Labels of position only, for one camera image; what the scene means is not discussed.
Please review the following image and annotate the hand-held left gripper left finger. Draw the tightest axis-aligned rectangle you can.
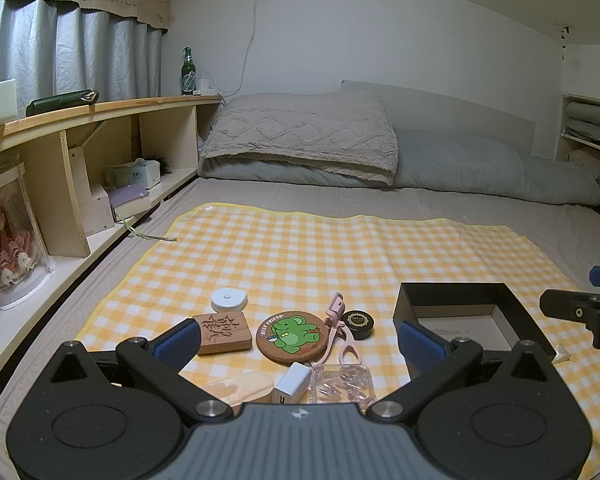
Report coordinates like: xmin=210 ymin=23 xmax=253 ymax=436
xmin=27 ymin=319 xmax=236 ymax=425

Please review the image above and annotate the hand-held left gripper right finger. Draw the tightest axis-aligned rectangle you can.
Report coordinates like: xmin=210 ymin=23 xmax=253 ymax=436
xmin=365 ymin=320 xmax=575 ymax=423

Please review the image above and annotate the carved wooden block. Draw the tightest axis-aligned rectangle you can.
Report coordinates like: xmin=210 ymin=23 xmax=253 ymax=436
xmin=191 ymin=310 xmax=253 ymax=357

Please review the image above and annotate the black cardboard box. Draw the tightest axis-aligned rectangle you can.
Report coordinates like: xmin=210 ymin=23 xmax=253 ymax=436
xmin=392 ymin=282 xmax=557 ymax=361

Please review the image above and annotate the white round device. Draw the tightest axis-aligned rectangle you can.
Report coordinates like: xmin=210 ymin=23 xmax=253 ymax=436
xmin=211 ymin=287 xmax=248 ymax=313

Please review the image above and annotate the black round jar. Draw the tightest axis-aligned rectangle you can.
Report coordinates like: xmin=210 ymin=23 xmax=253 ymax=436
xmin=341 ymin=310 xmax=376 ymax=342

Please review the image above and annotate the oval wooden board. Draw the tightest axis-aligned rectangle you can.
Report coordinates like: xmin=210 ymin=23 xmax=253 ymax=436
xmin=202 ymin=370 xmax=275 ymax=416

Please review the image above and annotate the clear plastic case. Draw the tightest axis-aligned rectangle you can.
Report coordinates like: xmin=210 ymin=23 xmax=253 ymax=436
xmin=309 ymin=362 xmax=378 ymax=405

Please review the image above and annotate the round cork coaster green animal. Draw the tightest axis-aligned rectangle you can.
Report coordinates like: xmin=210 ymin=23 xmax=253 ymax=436
xmin=256 ymin=311 xmax=333 ymax=362

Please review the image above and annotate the white charger plug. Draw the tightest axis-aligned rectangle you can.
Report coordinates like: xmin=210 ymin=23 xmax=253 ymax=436
xmin=271 ymin=362 xmax=312 ymax=405

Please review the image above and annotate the green ribbon bookmark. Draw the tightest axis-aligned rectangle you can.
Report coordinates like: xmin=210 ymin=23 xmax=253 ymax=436
xmin=122 ymin=219 xmax=178 ymax=242

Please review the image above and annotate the yellow checked cloth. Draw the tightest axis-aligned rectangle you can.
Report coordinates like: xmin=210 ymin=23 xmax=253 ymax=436
xmin=75 ymin=202 xmax=600 ymax=480

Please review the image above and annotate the white open shelf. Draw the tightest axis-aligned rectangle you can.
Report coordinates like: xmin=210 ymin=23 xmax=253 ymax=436
xmin=555 ymin=92 xmax=600 ymax=211

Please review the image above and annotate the purple book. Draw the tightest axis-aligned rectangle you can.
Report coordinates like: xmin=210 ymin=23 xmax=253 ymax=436
xmin=109 ymin=184 xmax=153 ymax=221

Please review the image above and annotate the folded green bedding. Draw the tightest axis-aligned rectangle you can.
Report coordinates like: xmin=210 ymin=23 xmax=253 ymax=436
xmin=565 ymin=101 xmax=600 ymax=146

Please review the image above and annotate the tissue pack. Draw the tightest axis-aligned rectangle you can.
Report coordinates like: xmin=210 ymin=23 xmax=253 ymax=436
xmin=105 ymin=158 xmax=162 ymax=190

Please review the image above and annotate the doll in clear case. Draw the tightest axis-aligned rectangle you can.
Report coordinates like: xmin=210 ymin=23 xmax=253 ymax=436
xmin=0 ymin=165 xmax=56 ymax=313

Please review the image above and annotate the doll with red dress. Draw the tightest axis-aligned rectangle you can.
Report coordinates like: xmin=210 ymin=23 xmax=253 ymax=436
xmin=0 ymin=205 xmax=35 ymax=288

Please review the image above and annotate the wooden bedside shelf unit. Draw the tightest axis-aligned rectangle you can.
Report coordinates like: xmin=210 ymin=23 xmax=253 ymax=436
xmin=0 ymin=94 xmax=226 ymax=401

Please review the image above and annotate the grey headboard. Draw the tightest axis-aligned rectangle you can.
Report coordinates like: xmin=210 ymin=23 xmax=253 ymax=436
xmin=341 ymin=80 xmax=538 ymax=158

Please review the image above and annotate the beige textured pillow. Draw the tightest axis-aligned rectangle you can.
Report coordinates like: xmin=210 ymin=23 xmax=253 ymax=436
xmin=200 ymin=91 xmax=400 ymax=187

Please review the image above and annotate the green glass bottle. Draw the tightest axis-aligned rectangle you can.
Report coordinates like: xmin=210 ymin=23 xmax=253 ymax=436
xmin=181 ymin=46 xmax=197 ymax=96

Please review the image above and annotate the grey curtain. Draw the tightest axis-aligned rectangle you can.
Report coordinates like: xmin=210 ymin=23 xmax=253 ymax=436
xmin=0 ymin=0 xmax=168 ymax=111

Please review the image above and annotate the white cable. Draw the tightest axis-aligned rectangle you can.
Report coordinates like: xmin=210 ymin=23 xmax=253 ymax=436
xmin=219 ymin=0 xmax=268 ymax=96

